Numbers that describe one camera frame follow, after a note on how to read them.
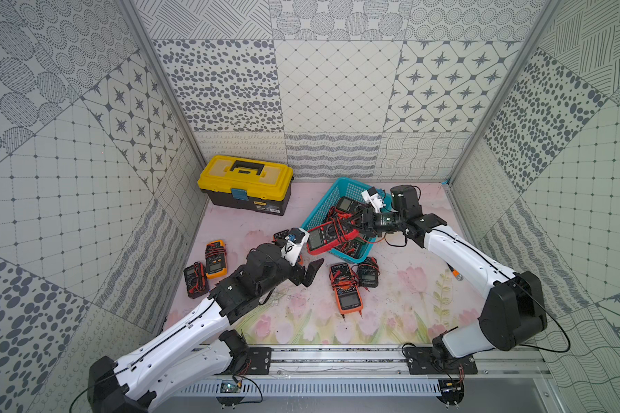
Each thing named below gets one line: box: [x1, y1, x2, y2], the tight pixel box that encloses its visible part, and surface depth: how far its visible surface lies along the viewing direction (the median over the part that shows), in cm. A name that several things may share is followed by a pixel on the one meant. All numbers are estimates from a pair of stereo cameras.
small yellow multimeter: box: [204, 240, 229, 279], surface depth 94 cm
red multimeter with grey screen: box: [306, 221, 360, 256], surface depth 79 cm
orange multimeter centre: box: [328, 262, 364, 321], surface depth 86 cm
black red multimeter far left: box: [183, 261, 210, 300], surface depth 90 cm
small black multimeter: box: [356, 256, 381, 293], surface depth 90 cm
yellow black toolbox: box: [198, 154, 294, 216], surface depth 102 cm
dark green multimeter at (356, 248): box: [341, 237, 369, 259], surface depth 97 cm
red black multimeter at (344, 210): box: [327, 196, 362, 222], surface depth 109 cm
